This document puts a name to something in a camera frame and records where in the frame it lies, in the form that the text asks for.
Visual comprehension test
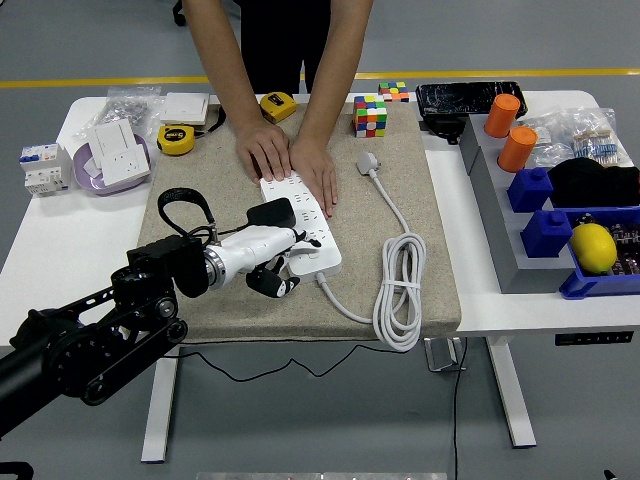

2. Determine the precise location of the silver bracket under table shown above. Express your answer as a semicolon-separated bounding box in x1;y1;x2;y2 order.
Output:
423;337;467;374

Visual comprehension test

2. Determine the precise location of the black plug adapter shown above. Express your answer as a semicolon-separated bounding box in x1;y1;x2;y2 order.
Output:
246;197;297;232

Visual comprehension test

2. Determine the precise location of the dark circuit board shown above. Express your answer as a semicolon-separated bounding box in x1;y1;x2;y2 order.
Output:
574;212;640;279

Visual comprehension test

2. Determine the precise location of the squarish yellow tape measure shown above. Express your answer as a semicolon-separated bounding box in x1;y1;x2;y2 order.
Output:
258;91;298;123

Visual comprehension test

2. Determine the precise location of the thin black adapter cord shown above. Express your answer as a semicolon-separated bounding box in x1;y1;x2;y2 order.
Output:
179;226;426;383

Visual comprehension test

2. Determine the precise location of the white power strip plug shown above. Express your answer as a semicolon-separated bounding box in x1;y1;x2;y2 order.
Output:
355;152;383;177

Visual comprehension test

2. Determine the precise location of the white circuit breaker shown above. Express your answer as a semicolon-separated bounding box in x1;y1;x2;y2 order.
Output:
18;142;74;199

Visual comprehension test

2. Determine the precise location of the clear bag of small parts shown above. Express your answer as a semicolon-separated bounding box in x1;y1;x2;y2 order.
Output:
519;113;574;170

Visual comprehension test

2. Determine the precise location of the grey-brown mat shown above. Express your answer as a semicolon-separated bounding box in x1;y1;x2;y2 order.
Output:
137;97;462;346

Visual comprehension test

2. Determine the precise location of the clear bag of screws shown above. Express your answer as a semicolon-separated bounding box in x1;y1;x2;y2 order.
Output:
74;85;166;141

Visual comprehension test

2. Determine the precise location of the large colourful puzzle cube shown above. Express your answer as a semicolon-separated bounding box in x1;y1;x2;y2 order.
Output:
352;94;389;139

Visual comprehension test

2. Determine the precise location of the white table leg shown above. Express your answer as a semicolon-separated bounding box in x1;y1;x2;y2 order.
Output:
139;349;181;464
485;335;537;449

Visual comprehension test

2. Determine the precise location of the black plastic tray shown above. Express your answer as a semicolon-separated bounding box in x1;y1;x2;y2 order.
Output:
414;80;530;121

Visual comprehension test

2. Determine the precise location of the white power strip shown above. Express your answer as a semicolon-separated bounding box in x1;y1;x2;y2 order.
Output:
258;172;343;277

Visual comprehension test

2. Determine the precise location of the black hanging cable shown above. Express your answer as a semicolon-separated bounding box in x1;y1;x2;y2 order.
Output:
451;337;469;480

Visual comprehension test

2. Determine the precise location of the small colourful puzzle cube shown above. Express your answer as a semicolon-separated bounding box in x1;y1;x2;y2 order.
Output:
377;81;411;104

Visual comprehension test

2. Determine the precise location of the round yellow tape measure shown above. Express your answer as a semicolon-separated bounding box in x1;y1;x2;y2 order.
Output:
156;123;197;156

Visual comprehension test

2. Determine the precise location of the person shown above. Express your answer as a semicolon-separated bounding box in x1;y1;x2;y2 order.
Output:
241;0;334;95

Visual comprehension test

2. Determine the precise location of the person's left hand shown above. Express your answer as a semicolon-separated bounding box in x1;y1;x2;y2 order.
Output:
288;133;339;219

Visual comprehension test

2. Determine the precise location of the black cloth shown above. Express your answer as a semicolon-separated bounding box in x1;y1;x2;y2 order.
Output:
547;157;640;210

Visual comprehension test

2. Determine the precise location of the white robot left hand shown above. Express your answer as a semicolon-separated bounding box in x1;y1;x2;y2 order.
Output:
217;224;324;300

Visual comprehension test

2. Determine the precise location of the grey stepped block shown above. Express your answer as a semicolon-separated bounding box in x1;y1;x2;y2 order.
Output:
458;113;576;295

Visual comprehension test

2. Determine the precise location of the white wall socket panel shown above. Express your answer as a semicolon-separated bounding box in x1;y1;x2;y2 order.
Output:
96;145;153;187

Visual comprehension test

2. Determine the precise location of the blue plastic bin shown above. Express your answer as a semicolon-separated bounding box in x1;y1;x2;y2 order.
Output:
558;205;640;301

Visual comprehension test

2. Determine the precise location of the person's right hand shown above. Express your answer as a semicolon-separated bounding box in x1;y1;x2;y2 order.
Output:
234;119;292;182

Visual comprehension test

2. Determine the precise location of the black power brick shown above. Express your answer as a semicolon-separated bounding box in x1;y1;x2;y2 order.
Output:
419;115;464;146

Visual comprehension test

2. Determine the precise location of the purple bowl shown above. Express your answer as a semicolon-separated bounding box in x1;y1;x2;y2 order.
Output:
72;133;153;197

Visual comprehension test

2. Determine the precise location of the orange cylinder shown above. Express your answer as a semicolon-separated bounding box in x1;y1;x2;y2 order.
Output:
496;125;539;174
482;93;523;139

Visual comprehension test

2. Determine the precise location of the black table control panel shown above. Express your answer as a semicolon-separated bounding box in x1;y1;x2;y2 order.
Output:
553;330;635;347

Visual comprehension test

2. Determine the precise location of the black wrist strap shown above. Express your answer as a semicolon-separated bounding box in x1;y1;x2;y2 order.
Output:
202;103;229;135

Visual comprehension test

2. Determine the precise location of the white switch panel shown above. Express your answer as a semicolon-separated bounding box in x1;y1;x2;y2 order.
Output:
88;117;139;160

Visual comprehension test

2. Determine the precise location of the white wall switch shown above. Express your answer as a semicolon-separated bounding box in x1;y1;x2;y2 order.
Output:
158;91;211;127

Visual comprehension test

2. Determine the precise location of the clear bag of resistors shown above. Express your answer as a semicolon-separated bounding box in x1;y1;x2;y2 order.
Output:
567;105;634;169

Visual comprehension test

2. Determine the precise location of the white power strip cord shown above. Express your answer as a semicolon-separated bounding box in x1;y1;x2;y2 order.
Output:
315;172;427;352

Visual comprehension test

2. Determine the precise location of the blue block with knob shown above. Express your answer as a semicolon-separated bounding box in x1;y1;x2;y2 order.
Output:
506;167;555;214
519;209;574;259

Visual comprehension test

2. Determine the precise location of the yellow lemon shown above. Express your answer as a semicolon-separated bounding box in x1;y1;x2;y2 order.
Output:
568;223;619;275

